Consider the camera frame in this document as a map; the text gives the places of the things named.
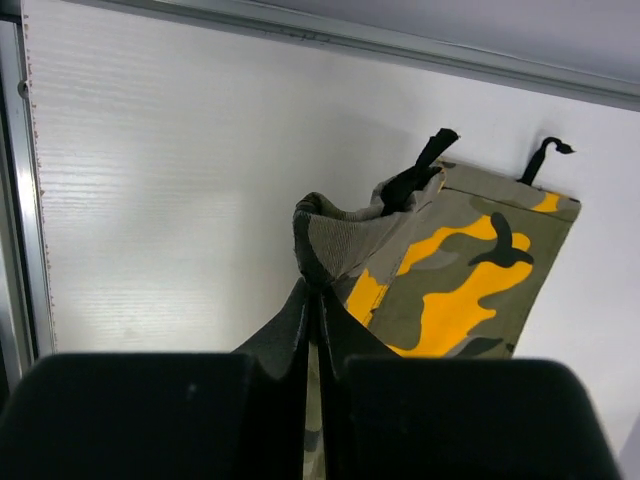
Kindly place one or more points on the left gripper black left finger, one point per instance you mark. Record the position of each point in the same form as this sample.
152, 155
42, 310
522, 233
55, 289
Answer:
237, 415

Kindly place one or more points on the camouflage yellow green trousers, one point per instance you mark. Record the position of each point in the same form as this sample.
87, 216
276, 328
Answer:
446, 260

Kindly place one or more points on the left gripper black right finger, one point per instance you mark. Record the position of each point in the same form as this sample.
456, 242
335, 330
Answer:
388, 417

